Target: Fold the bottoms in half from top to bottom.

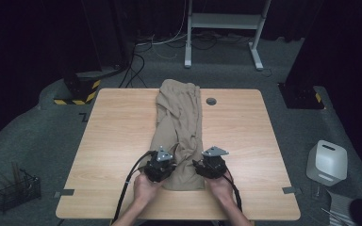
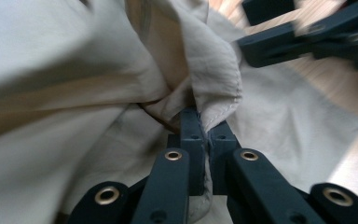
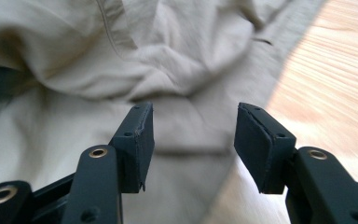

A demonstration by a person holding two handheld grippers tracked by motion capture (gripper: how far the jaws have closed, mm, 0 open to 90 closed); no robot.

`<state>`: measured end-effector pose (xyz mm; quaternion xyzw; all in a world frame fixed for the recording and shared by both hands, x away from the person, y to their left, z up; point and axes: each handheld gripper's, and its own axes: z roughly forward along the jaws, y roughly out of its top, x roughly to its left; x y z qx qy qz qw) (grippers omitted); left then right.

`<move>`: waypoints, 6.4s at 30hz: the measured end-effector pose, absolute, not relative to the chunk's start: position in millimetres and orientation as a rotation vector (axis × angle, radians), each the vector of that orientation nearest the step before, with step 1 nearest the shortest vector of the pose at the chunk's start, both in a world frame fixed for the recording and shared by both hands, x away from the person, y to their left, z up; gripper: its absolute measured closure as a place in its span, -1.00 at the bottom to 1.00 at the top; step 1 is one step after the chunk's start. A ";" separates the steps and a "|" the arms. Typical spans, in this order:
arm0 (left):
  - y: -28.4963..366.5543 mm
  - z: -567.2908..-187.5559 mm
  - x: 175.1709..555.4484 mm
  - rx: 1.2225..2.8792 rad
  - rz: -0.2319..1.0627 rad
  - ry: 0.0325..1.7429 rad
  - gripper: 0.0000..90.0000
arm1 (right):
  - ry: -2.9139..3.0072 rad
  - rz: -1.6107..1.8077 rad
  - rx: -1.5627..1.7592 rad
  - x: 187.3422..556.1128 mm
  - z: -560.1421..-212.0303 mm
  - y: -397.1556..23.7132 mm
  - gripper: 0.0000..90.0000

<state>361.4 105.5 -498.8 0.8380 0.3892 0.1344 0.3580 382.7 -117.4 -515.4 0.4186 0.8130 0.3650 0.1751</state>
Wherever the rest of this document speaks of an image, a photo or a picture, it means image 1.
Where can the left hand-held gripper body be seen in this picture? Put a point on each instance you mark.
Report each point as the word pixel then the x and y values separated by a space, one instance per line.
pixel 158 166

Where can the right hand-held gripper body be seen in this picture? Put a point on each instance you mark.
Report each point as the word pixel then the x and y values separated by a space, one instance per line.
pixel 215 164

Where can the khaki shorts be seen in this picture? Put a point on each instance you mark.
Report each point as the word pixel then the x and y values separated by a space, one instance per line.
pixel 179 125

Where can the person's right hand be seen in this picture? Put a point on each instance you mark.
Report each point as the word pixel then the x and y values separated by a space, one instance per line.
pixel 221 188

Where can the person's left hand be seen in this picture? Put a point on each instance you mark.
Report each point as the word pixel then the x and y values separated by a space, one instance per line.
pixel 146 188

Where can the grey table grommet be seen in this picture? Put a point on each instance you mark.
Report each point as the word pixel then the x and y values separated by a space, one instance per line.
pixel 211 101

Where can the grey tape piece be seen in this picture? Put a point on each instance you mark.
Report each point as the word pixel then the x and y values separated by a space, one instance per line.
pixel 291 190
pixel 65 192

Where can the black yellow striped stand base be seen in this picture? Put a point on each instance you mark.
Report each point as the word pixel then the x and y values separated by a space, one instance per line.
pixel 81 91

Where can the black stand base yellow mark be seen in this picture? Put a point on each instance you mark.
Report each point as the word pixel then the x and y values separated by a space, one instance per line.
pixel 300 95

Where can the white box appliance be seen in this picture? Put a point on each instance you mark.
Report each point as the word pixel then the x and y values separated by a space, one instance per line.
pixel 326 163

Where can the grey striped sheet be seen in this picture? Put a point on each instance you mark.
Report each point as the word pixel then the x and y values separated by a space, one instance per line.
pixel 339 204

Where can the white metal stand frame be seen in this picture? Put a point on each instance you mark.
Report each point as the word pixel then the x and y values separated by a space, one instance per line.
pixel 223 22

